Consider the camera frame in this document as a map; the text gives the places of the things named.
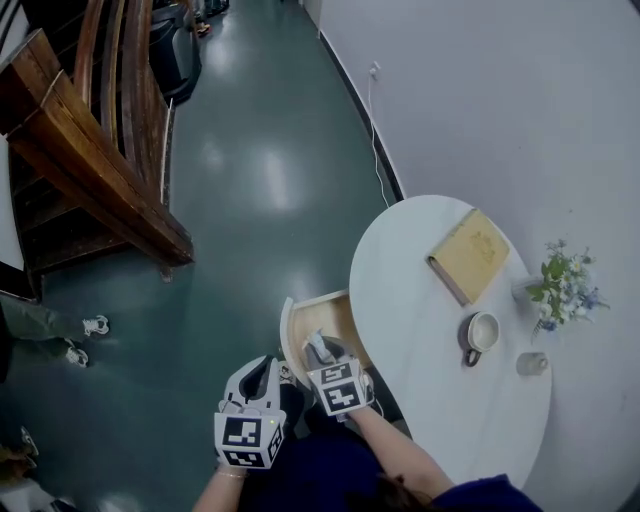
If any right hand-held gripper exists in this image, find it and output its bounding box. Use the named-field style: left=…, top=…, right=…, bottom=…
left=302, top=338, right=377, bottom=421

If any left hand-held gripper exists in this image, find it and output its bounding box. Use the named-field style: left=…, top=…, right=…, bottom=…
left=213, top=355, right=288, bottom=472

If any wooden drawer with white front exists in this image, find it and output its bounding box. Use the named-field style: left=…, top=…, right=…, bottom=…
left=279, top=289, right=374, bottom=387

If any person's left forearm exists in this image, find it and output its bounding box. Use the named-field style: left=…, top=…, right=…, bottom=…
left=191, top=464, right=250, bottom=512

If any person's right forearm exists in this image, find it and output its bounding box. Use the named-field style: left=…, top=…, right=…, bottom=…
left=344, top=406, right=457, bottom=502

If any white curved table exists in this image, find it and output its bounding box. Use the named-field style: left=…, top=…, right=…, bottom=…
left=348, top=194, right=554, bottom=492

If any person's navy clothing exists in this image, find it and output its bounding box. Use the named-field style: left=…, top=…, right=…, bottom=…
left=238, top=369, right=546, bottom=512

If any beige ceramic cup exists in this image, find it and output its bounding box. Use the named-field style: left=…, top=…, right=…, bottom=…
left=459, top=310, right=502, bottom=368

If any tan hardcover book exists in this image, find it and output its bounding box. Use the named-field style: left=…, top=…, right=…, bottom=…
left=425, top=208, right=512, bottom=308

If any small frosted glass jar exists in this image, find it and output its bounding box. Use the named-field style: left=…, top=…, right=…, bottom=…
left=515, top=350, right=551, bottom=378

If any small white vase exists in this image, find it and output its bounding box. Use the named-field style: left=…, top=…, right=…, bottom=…
left=511, top=277, right=544, bottom=302

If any blue and white flower bouquet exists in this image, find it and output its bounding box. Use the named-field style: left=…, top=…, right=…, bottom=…
left=524, top=239, right=612, bottom=347

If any dark wooden staircase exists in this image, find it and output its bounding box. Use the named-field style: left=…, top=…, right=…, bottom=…
left=0, top=0, right=196, bottom=303

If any black bin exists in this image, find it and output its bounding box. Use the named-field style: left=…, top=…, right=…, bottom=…
left=149, top=5, right=204, bottom=105

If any white wall cable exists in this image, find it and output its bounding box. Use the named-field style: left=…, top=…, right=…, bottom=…
left=366, top=77, right=397, bottom=207

